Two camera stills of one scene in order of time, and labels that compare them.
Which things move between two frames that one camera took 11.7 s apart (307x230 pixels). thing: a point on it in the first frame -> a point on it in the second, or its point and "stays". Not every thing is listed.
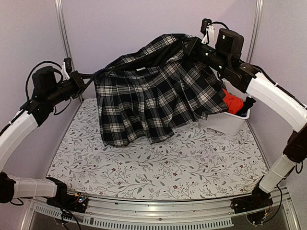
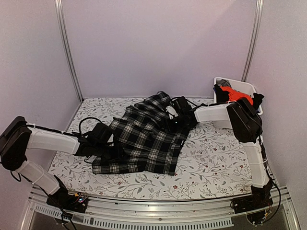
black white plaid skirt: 143,94 -> 148,143
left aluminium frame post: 60,9 stays
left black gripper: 79,85 -> 117,155
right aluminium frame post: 255,29 stays
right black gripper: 193,49 -> 168,125
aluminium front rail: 102,212 stays
